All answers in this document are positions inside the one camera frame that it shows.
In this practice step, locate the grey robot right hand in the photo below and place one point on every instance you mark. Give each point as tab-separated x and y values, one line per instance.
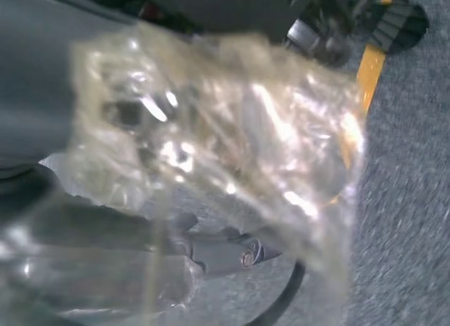
28	82

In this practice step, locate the clear plastic wrap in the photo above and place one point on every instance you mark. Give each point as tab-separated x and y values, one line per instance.
228	128

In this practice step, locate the yellow floor tape square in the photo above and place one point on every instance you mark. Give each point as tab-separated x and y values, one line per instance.
371	72

